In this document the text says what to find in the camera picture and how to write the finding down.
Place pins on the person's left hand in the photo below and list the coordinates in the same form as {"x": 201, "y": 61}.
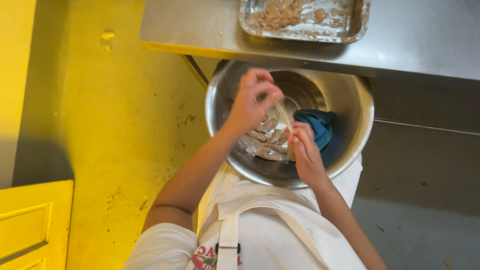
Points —
{"x": 247, "y": 107}

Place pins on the person's right hand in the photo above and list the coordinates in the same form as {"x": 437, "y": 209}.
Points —
{"x": 307, "y": 155}

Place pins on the person's right fingers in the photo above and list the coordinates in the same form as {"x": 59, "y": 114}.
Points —
{"x": 300, "y": 137}

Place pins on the person's left fingers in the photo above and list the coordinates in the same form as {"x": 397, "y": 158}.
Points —
{"x": 264, "y": 90}

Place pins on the pale sausage casing strip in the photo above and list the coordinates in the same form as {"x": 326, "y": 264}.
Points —
{"x": 284, "y": 117}

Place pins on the large steel mixing bowl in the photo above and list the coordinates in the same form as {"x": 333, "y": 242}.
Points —
{"x": 296, "y": 123}

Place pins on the blue cloth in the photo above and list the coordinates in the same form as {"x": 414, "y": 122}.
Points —
{"x": 318, "y": 125}

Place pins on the pile of raw sausages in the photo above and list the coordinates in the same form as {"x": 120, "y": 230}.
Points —
{"x": 264, "y": 140}

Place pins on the heap of meat pieces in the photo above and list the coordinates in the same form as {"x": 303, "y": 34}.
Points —
{"x": 279, "y": 15}

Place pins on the steel tray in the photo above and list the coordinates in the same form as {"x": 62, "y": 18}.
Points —
{"x": 304, "y": 19}

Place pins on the white apron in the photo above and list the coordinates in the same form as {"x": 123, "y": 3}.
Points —
{"x": 277, "y": 225}

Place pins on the steel work table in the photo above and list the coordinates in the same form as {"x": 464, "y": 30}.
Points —
{"x": 337, "y": 35}

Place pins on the white printed shirt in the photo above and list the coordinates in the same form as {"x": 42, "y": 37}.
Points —
{"x": 165, "y": 249}

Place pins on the yellow door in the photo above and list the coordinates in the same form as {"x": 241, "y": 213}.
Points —
{"x": 32, "y": 227}

